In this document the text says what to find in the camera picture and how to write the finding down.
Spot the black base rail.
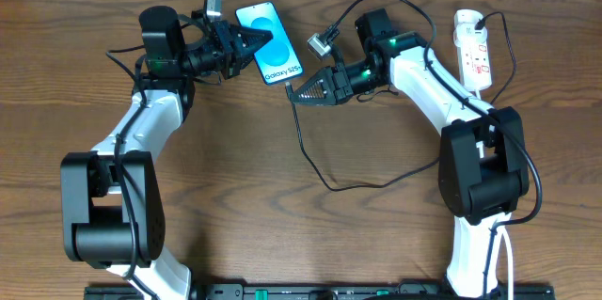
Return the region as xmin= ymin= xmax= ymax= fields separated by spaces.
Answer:
xmin=83 ymin=280 xmax=556 ymax=300

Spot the blue Galaxy smartphone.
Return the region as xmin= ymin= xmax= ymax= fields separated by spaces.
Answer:
xmin=235 ymin=2 xmax=304 ymax=86

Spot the white power strip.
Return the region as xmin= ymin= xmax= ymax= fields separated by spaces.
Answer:
xmin=454 ymin=9 xmax=492 ymax=92

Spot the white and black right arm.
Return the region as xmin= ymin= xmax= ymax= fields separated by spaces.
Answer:
xmin=287 ymin=8 xmax=529 ymax=299

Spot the black charging cable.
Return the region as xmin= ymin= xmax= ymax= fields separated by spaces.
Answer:
xmin=284 ymin=10 xmax=517 ymax=193

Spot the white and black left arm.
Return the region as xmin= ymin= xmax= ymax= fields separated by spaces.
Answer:
xmin=60 ymin=6 xmax=273 ymax=299

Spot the white charger adapter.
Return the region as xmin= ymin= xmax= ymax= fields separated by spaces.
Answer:
xmin=453 ymin=23 xmax=488 ymax=48

